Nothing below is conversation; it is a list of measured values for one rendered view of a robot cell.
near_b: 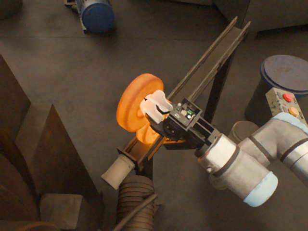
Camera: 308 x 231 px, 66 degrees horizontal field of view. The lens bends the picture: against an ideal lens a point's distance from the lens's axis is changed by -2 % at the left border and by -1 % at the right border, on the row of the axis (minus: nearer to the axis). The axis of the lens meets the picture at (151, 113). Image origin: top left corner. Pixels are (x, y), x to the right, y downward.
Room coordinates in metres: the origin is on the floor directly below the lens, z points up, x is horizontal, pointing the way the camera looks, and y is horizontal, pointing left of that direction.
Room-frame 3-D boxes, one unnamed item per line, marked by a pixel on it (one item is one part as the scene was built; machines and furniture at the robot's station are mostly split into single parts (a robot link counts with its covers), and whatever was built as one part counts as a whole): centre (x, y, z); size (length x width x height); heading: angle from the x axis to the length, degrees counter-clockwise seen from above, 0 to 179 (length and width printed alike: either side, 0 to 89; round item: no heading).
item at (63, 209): (0.15, 0.21, 0.68); 0.11 x 0.08 x 0.24; 88
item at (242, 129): (0.53, -0.39, 0.26); 0.12 x 0.12 x 0.52
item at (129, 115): (0.40, 0.03, 0.86); 0.16 x 0.03 x 0.16; 143
